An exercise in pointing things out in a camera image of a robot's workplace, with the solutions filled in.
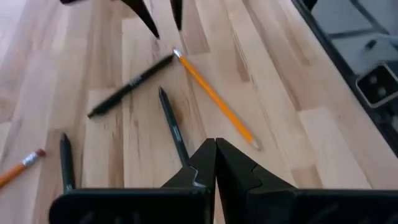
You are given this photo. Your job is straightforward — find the black pen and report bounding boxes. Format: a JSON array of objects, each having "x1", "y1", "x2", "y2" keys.
[
  {"x1": 157, "y1": 86, "x2": 191, "y2": 169},
  {"x1": 86, "y1": 53, "x2": 175, "y2": 119},
  {"x1": 59, "y1": 133, "x2": 76, "y2": 194}
]

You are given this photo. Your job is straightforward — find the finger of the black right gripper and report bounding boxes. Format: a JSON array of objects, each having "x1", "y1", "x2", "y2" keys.
[
  {"x1": 121, "y1": 0, "x2": 161, "y2": 40},
  {"x1": 170, "y1": 0, "x2": 183, "y2": 31}
]

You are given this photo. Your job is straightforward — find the black aluminium table frame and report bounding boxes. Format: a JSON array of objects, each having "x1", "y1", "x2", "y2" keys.
[{"x1": 291, "y1": 0, "x2": 398, "y2": 158}]

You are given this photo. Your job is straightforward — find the orange pencil with eraser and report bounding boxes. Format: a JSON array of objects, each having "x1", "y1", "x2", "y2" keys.
[
  {"x1": 0, "y1": 148, "x2": 47, "y2": 190},
  {"x1": 173, "y1": 47, "x2": 263, "y2": 152}
]

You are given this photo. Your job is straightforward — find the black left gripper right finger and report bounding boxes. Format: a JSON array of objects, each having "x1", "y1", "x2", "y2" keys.
[{"x1": 215, "y1": 138, "x2": 398, "y2": 224}]

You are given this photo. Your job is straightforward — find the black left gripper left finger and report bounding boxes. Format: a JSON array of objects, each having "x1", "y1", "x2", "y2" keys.
[{"x1": 48, "y1": 138, "x2": 217, "y2": 224}]

